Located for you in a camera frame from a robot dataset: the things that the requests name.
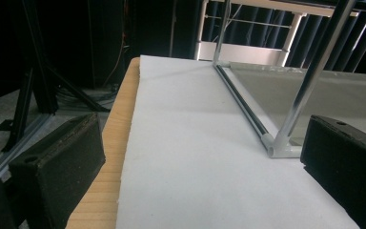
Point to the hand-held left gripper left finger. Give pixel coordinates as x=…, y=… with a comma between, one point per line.
x=60, y=165

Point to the black metal stand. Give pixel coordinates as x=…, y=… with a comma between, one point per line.
x=39, y=79

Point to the white foam mat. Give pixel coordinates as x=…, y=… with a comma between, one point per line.
x=184, y=143

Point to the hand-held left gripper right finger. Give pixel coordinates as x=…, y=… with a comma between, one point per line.
x=346, y=165

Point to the white metal-frame shelf rack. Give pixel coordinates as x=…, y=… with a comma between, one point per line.
x=294, y=108

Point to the white frame table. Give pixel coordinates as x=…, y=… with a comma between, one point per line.
x=241, y=52

